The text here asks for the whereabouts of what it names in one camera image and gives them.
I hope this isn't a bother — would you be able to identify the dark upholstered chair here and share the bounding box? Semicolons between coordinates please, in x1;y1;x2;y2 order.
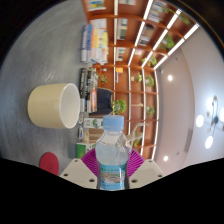
89;87;114;116

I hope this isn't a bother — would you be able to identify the ceiling air vent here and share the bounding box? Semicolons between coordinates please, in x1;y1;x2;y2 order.
183;129;194;156

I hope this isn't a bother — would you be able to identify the wooden wall shelf unit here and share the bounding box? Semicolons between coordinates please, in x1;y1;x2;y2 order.
81;0;201;161

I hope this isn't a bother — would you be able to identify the green cardboard box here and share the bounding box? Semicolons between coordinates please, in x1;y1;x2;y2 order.
75;142;98;159

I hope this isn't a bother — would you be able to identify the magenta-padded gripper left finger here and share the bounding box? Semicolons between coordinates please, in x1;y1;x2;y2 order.
59;148;100;190

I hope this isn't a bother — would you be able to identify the tall white green carton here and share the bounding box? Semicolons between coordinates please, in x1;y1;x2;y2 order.
83;117;104;129

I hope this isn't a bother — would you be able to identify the stack of dark books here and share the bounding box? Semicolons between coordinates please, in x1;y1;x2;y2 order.
78;67;99;114

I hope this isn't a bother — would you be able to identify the clear water bottle blue cap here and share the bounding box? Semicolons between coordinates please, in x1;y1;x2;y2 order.
94;114;133;191

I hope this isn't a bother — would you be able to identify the wooden artist mannequin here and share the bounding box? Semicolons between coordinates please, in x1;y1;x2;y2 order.
126;122;149;148

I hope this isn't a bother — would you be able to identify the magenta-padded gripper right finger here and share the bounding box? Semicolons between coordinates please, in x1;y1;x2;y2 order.
126;148;165;190

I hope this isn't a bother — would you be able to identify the cream ceramic cup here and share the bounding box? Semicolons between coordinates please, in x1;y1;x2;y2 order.
27;82;81;130

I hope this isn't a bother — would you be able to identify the multi-bulb ceiling lamp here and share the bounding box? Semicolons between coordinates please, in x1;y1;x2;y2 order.
195;95;224;150

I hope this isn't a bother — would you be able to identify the flat round red coaster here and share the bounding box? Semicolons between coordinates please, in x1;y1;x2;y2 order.
39;152;60;177

